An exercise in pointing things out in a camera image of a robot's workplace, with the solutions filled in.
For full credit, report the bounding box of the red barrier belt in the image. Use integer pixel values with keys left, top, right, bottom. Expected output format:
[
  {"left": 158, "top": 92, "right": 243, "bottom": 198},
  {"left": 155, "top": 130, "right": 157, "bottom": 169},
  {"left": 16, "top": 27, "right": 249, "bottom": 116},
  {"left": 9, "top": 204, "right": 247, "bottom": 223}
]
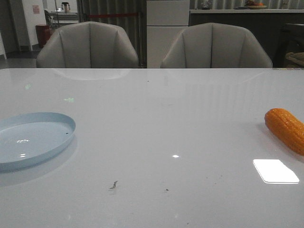
[{"left": 87, "top": 12, "right": 139, "bottom": 18}]

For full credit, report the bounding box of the grey chair on right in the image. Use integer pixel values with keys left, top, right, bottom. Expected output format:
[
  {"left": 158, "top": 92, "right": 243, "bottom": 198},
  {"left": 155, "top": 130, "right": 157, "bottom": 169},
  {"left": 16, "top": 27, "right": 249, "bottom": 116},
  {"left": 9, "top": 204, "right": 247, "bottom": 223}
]
[{"left": 161, "top": 23, "right": 273, "bottom": 68}]

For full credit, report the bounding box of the dark wooden chair far right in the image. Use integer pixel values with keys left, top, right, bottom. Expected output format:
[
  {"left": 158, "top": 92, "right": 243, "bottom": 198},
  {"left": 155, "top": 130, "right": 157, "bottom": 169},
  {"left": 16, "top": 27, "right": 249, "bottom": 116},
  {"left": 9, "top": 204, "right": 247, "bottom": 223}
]
[{"left": 273, "top": 23, "right": 304, "bottom": 68}]

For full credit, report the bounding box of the pink wall notice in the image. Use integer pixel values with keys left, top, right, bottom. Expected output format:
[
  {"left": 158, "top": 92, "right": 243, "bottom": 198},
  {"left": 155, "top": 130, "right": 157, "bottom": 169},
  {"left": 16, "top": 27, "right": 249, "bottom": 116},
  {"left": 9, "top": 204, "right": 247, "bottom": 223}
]
[{"left": 32, "top": 5, "right": 40, "bottom": 14}]

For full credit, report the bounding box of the grey chair on left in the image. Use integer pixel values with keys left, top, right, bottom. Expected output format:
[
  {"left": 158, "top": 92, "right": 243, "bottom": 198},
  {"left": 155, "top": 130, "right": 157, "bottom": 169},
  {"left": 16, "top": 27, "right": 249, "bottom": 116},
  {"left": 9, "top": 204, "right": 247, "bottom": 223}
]
[{"left": 36, "top": 21, "right": 138, "bottom": 68}]

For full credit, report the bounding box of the dark counter with grey top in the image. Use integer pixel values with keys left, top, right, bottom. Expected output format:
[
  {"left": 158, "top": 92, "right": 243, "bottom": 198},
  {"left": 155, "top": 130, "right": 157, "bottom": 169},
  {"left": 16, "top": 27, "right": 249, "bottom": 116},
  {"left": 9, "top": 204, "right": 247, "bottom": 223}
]
[{"left": 189, "top": 9, "right": 304, "bottom": 59}]

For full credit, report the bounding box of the fruit bowl on counter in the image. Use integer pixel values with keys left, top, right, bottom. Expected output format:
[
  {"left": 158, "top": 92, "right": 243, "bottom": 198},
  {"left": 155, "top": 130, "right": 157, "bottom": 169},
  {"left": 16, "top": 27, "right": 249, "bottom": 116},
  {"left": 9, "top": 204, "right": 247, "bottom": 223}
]
[{"left": 245, "top": 0, "right": 267, "bottom": 10}]

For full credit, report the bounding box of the white cabinet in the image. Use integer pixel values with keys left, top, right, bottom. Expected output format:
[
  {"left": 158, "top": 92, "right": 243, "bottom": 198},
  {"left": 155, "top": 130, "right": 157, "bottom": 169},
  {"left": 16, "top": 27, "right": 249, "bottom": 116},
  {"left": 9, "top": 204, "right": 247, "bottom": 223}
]
[{"left": 146, "top": 0, "right": 190, "bottom": 68}]

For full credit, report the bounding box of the light blue round plate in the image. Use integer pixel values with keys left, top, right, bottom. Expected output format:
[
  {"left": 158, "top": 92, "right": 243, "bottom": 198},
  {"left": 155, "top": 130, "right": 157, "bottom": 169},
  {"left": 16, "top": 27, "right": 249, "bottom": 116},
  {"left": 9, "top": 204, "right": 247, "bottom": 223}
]
[{"left": 0, "top": 112, "right": 76, "bottom": 172}]

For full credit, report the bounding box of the grey chair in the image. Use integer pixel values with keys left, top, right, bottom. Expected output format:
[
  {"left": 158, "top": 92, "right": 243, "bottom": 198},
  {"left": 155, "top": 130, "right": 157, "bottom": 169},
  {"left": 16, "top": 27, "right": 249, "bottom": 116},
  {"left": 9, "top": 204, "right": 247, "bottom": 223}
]
[
  {"left": 161, "top": 23, "right": 273, "bottom": 68},
  {"left": 36, "top": 21, "right": 138, "bottom": 68}
]

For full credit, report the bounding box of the red bin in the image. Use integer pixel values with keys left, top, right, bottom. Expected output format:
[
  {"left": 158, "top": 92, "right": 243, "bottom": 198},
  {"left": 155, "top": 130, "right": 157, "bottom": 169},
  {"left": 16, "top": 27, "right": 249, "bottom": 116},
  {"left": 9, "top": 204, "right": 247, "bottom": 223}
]
[{"left": 36, "top": 25, "right": 50, "bottom": 48}]

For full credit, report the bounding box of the orange toy corn cob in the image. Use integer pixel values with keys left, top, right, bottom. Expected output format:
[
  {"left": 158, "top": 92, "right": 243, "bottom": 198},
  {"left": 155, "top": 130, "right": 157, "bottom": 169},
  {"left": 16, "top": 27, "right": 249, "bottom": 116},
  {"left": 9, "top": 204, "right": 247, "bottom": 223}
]
[{"left": 264, "top": 108, "right": 304, "bottom": 156}]

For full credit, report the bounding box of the background white table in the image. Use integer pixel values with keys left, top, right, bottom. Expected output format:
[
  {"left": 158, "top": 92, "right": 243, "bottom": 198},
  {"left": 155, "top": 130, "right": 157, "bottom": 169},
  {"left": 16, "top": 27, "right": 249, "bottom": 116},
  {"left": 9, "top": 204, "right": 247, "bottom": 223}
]
[{"left": 44, "top": 9, "right": 79, "bottom": 29}]

